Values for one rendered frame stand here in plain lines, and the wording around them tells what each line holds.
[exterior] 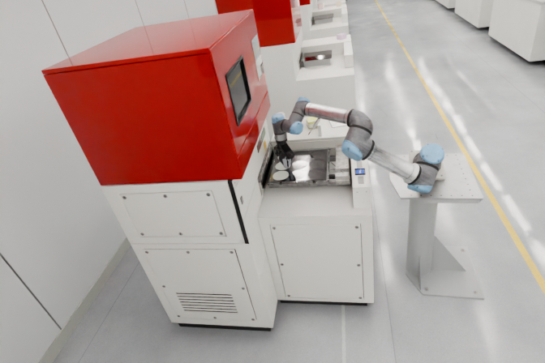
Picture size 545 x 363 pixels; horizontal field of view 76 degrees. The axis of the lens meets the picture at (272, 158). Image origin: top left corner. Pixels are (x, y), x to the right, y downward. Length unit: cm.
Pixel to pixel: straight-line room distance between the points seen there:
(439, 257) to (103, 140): 218
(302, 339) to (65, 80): 193
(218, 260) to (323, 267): 64
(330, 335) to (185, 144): 152
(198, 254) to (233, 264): 20
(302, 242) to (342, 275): 35
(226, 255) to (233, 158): 63
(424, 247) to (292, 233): 92
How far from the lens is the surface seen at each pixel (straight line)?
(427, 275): 273
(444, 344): 247
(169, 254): 208
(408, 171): 189
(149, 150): 166
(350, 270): 222
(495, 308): 269
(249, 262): 195
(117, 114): 164
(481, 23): 838
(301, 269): 224
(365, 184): 189
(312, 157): 226
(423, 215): 232
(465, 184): 218
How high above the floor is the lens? 209
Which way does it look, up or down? 31 degrees down
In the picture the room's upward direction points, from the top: 11 degrees counter-clockwise
